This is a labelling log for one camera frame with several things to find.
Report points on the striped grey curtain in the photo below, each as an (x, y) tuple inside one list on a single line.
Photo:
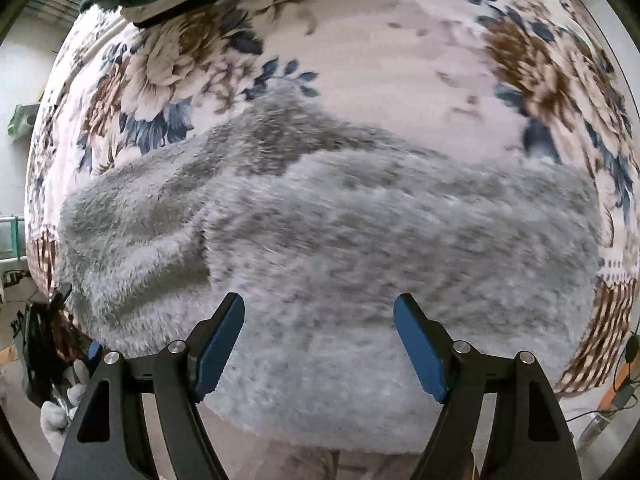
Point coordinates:
[(52, 2)]

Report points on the teal storage cart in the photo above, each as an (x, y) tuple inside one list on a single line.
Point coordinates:
[(12, 237)]

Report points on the grey fleece pants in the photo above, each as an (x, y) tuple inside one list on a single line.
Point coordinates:
[(325, 260)]

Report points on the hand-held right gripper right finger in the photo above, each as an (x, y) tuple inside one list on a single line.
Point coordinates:
[(420, 350)]

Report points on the floral blanket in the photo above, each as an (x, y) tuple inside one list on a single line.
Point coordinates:
[(400, 85)]

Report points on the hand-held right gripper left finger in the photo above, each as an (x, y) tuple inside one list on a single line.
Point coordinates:
[(220, 345)]

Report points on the orange power strip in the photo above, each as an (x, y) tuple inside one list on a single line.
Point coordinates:
[(622, 396)]

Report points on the person's left hand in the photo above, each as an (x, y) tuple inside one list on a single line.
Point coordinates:
[(55, 420)]

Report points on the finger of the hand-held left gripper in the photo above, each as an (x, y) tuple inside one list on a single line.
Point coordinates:
[(94, 350)]

